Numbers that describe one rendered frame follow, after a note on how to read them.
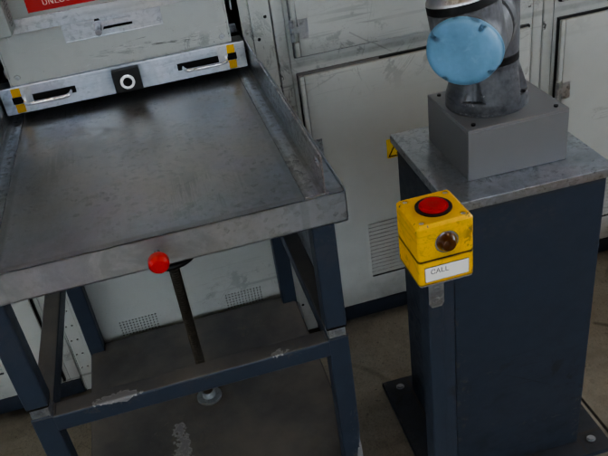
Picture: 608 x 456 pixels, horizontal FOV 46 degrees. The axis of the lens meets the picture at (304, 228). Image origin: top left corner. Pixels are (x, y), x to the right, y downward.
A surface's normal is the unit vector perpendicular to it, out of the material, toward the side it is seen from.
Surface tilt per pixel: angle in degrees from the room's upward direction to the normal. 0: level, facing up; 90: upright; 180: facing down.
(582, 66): 90
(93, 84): 90
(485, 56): 97
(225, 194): 0
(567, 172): 0
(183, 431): 0
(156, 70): 90
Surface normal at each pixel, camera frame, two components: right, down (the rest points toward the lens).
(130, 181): -0.13, -0.83
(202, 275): 0.25, 0.50
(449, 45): -0.34, 0.64
